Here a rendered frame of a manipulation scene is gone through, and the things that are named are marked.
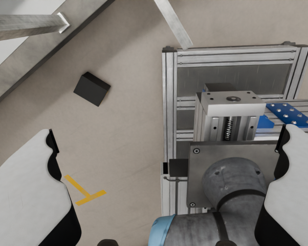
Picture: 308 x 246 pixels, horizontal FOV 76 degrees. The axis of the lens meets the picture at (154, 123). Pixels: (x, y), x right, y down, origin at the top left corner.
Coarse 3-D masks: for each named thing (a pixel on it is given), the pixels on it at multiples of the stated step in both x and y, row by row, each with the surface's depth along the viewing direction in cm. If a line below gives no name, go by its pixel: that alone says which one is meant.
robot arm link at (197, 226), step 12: (168, 216) 41; (180, 216) 40; (192, 216) 39; (204, 216) 38; (156, 228) 37; (168, 228) 36; (180, 228) 36; (192, 228) 36; (204, 228) 36; (216, 228) 35; (156, 240) 35; (168, 240) 35; (180, 240) 35; (192, 240) 34; (204, 240) 34; (216, 240) 34
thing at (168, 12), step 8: (160, 0) 51; (160, 8) 52; (168, 8) 52; (168, 16) 53; (176, 16) 53; (168, 24) 54; (176, 24) 54; (176, 32) 55; (184, 32) 55; (184, 40) 56; (184, 48) 57
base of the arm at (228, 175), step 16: (224, 160) 48; (240, 160) 47; (208, 176) 48; (224, 176) 45; (240, 176) 44; (256, 176) 45; (208, 192) 48; (224, 192) 43; (240, 192) 41; (256, 192) 41
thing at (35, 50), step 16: (80, 0) 63; (96, 0) 62; (112, 0) 67; (80, 16) 65; (96, 16) 71; (64, 32) 67; (32, 48) 70; (48, 48) 70; (0, 64) 73; (16, 64) 73; (32, 64) 73; (0, 80) 76; (16, 80) 76; (0, 96) 80
